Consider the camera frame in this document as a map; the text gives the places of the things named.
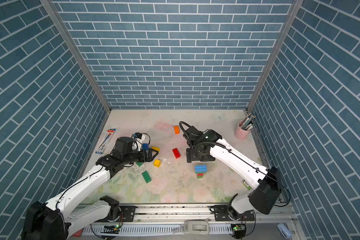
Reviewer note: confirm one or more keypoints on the light blue object corner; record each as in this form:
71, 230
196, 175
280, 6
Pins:
286, 233

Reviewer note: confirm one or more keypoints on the yellow curved lego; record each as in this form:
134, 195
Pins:
156, 149

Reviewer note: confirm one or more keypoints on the coloured marker pack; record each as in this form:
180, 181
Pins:
247, 185

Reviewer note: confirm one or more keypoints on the orange half-round lego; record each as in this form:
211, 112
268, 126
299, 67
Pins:
176, 130

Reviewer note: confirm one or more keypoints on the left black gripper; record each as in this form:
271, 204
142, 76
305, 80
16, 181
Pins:
144, 159

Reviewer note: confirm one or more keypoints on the red tool on rail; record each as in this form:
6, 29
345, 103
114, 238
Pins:
78, 233

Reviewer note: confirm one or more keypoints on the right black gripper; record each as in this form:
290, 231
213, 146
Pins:
190, 155

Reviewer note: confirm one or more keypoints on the pink pen cup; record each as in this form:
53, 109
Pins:
241, 134

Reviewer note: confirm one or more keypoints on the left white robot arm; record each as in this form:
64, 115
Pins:
56, 219

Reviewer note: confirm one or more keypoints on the light blue long lego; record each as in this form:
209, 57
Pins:
200, 168

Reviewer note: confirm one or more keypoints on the grey clamp handle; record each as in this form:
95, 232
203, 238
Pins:
193, 227

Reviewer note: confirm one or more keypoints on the red long lego brick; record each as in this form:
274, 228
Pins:
176, 153

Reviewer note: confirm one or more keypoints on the pens in cup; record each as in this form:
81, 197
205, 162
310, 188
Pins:
247, 122

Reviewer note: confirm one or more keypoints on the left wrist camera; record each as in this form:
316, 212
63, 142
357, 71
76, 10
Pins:
139, 138

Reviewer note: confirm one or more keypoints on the pen package box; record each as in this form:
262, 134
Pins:
105, 141

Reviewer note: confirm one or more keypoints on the yellow square lego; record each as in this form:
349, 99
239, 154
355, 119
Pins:
157, 163

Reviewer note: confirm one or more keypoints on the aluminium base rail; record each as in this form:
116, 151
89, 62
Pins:
161, 219

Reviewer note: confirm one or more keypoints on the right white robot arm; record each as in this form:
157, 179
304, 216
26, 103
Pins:
267, 190

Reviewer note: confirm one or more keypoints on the dark blue square lego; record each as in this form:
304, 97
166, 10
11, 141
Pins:
145, 147

